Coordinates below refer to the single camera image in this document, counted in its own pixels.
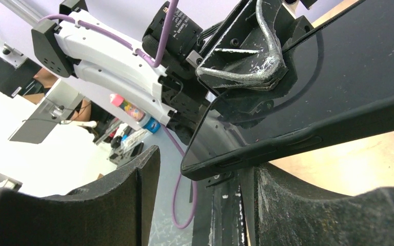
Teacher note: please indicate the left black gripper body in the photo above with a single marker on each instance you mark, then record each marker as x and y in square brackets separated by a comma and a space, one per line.
[186, 92]

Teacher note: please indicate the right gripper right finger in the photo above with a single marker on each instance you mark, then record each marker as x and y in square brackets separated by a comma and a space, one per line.
[290, 211]

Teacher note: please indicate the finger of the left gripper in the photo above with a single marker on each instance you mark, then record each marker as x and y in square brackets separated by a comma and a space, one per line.
[254, 24]

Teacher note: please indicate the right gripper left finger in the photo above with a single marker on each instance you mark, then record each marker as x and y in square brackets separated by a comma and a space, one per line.
[116, 209]

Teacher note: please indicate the black phone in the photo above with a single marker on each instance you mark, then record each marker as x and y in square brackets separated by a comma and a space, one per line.
[339, 88]

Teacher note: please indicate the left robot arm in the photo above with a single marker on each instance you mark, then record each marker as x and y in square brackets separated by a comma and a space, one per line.
[74, 43]

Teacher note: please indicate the pink capped bottle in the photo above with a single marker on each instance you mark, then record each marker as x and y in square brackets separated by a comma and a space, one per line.
[143, 119]

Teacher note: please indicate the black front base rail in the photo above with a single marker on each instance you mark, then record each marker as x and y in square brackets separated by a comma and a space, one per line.
[220, 216]

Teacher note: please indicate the aluminium frame rail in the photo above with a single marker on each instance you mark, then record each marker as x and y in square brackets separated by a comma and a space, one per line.
[24, 10]

